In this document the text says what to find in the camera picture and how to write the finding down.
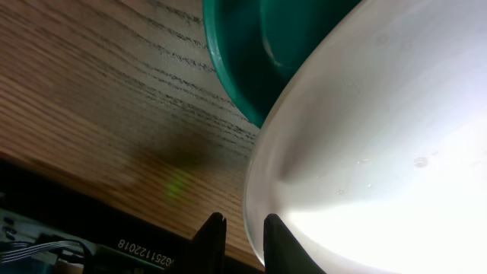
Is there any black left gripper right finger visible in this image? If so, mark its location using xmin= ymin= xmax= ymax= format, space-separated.
xmin=263 ymin=214 xmax=326 ymax=274

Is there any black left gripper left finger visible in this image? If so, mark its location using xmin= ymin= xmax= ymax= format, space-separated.
xmin=167 ymin=212 xmax=227 ymax=274

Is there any white pink plate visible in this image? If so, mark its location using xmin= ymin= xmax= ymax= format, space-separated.
xmin=243 ymin=0 xmax=486 ymax=273

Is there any teal plastic tray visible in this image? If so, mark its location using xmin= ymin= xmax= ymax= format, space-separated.
xmin=202 ymin=0 xmax=361 ymax=127

